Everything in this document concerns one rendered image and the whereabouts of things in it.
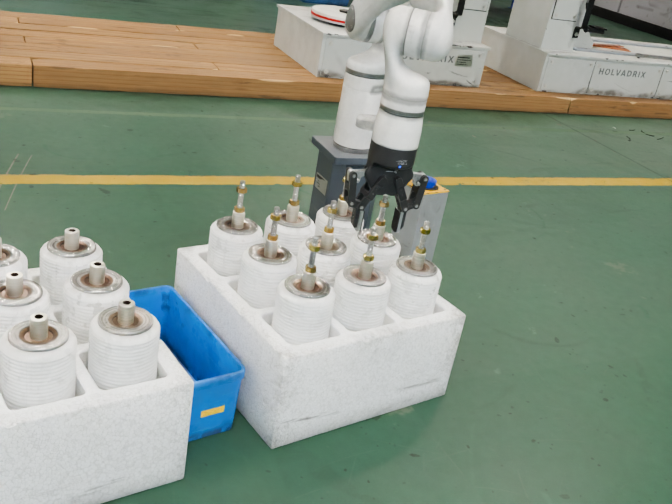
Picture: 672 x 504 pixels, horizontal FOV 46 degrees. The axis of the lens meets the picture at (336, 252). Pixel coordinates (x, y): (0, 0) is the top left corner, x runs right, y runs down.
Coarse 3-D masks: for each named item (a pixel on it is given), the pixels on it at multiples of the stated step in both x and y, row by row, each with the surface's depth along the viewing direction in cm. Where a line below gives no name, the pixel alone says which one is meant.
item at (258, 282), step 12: (252, 264) 134; (264, 264) 134; (288, 264) 136; (240, 276) 138; (252, 276) 135; (264, 276) 134; (276, 276) 134; (288, 276) 136; (240, 288) 138; (252, 288) 136; (264, 288) 135; (276, 288) 136; (252, 300) 137; (264, 300) 136
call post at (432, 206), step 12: (408, 192) 163; (420, 204) 160; (432, 204) 162; (444, 204) 164; (408, 216) 164; (420, 216) 162; (432, 216) 164; (408, 228) 164; (432, 228) 165; (408, 240) 165; (432, 240) 167; (408, 252) 165; (432, 252) 169
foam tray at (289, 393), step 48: (192, 288) 147; (240, 336) 134; (336, 336) 131; (384, 336) 134; (432, 336) 142; (240, 384) 136; (288, 384) 126; (336, 384) 132; (384, 384) 140; (432, 384) 149; (288, 432) 131
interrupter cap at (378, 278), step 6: (354, 264) 139; (348, 270) 137; (354, 270) 137; (372, 270) 138; (378, 270) 138; (348, 276) 135; (354, 276) 135; (372, 276) 137; (378, 276) 136; (384, 276) 137; (354, 282) 133; (360, 282) 133; (366, 282) 134; (372, 282) 134; (378, 282) 134; (384, 282) 135
